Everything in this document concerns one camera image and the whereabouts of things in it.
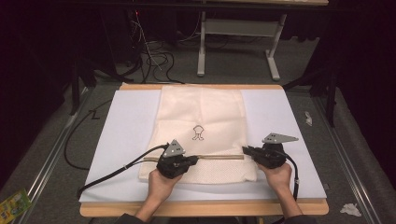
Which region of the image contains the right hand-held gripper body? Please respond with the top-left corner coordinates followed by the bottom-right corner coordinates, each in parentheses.
top-left (253, 133), bottom-right (300, 170)

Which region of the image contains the green printed packet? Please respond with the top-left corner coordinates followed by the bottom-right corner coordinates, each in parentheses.
top-left (0, 188), bottom-right (34, 224)

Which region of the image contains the white metal desk frame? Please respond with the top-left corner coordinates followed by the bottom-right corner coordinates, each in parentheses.
top-left (196, 0), bottom-right (330, 82)

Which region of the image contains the left hand-held gripper cable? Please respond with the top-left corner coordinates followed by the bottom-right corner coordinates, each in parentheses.
top-left (77, 143), bottom-right (170, 200)

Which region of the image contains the right hand-held gripper cable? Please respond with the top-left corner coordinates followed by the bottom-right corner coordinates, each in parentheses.
top-left (275, 149), bottom-right (301, 202)

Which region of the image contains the metal rail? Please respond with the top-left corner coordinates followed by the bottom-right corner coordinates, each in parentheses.
top-left (12, 87), bottom-right (92, 224)
top-left (311, 95), bottom-right (376, 224)

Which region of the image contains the crumpled white tissue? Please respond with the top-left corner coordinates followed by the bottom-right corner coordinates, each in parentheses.
top-left (339, 203), bottom-right (363, 218)

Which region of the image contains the cream mesh laundry bag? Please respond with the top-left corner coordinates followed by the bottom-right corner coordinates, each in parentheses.
top-left (137, 85), bottom-right (259, 186)

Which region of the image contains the white board sheet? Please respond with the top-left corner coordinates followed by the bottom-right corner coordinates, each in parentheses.
top-left (78, 89), bottom-right (328, 204)

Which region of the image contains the thin black cable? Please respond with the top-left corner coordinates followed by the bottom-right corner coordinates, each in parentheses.
top-left (64, 99), bottom-right (112, 171)

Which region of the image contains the person's right hand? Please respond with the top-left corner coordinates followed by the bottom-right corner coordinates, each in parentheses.
top-left (257, 161), bottom-right (294, 191)

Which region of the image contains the black stand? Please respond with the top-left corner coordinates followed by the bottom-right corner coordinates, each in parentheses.
top-left (68, 57), bottom-right (98, 117)
top-left (282, 66), bottom-right (340, 129)

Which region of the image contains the tangle of black cables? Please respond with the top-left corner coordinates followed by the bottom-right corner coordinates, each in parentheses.
top-left (123, 8), bottom-right (185, 85)

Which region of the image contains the person's left hand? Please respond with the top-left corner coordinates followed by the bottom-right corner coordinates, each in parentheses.
top-left (148, 167), bottom-right (184, 201)

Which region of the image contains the hand-held gripper cable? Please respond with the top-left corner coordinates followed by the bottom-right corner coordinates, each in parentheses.
top-left (275, 149), bottom-right (301, 202)
top-left (77, 143), bottom-right (170, 200)

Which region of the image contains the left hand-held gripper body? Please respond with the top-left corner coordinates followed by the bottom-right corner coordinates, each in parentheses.
top-left (156, 138), bottom-right (191, 180)

